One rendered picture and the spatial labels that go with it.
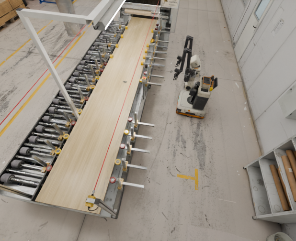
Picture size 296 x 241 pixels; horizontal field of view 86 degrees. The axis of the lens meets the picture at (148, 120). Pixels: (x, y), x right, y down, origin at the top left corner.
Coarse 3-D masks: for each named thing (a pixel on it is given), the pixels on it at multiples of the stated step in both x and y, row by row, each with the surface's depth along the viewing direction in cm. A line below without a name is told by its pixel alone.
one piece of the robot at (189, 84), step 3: (192, 69) 300; (195, 69) 299; (198, 69) 297; (198, 72) 302; (198, 75) 314; (192, 78) 324; (189, 81) 328; (192, 81) 327; (186, 84) 335; (189, 84) 332; (192, 84) 330; (186, 87) 340; (189, 87) 338; (192, 87) 338; (189, 90) 345
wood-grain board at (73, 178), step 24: (144, 24) 464; (120, 48) 387; (144, 48) 391; (120, 72) 335; (96, 96) 293; (120, 96) 295; (96, 120) 261; (120, 120) 263; (72, 144) 235; (96, 144) 236; (72, 168) 215; (96, 168) 216; (48, 192) 197; (72, 192) 198; (96, 192) 199
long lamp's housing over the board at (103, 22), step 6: (114, 0) 177; (120, 0) 182; (114, 6) 170; (108, 12) 159; (114, 12) 168; (102, 18) 151; (108, 18) 156; (96, 24) 149; (102, 24) 148; (102, 30) 153
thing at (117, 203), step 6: (156, 54) 416; (150, 78) 362; (144, 102) 315; (138, 114) 297; (138, 120) 289; (138, 126) 282; (132, 144) 261; (126, 156) 249; (126, 174) 233; (120, 192) 218; (120, 198) 214; (114, 204) 210; (120, 204) 213
